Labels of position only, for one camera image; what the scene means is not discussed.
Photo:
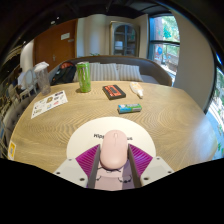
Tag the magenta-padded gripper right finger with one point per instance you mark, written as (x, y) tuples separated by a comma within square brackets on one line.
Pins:
[(143, 162)]

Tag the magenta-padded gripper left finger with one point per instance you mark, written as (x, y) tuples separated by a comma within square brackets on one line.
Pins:
[(83, 163)]

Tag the pink computer mouse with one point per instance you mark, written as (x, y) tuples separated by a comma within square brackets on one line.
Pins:
[(114, 149)]

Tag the white mouse pad pink rest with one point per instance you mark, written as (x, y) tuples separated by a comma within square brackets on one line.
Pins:
[(83, 136)]

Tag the small teal pack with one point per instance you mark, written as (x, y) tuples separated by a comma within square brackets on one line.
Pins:
[(129, 108)]

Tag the white sticker sheet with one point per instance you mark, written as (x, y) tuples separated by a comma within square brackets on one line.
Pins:
[(49, 103)]

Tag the yellow and white code sticker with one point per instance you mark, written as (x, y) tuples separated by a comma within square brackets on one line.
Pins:
[(12, 150)]

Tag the white tube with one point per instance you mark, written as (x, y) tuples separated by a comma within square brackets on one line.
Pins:
[(136, 89)]

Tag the black box with red print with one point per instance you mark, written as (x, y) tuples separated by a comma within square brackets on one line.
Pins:
[(114, 92)]

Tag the grey tufted armchair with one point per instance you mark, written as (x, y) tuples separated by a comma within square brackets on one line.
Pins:
[(15, 111)]

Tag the green drink can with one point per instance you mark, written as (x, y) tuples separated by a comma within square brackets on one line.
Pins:
[(84, 77)]

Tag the dark-framed window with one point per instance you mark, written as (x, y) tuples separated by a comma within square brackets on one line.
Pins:
[(165, 43), (216, 113)]

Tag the striped cushion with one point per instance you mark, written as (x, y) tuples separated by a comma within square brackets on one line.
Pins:
[(103, 72), (130, 72)]

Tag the black backpack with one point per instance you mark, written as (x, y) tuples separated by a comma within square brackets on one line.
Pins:
[(65, 74)]

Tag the clear shaker bottle white lid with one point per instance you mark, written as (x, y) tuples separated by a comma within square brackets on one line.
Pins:
[(43, 80)]

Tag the grey curved sofa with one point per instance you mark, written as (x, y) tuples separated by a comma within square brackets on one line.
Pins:
[(151, 70)]

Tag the group of dining chairs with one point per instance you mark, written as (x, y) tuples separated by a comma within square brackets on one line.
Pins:
[(28, 81)]

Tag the brown wooden door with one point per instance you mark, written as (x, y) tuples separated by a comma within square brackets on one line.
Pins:
[(55, 45)]

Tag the arched glass cabinet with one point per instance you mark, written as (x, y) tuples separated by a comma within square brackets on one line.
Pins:
[(124, 39)]

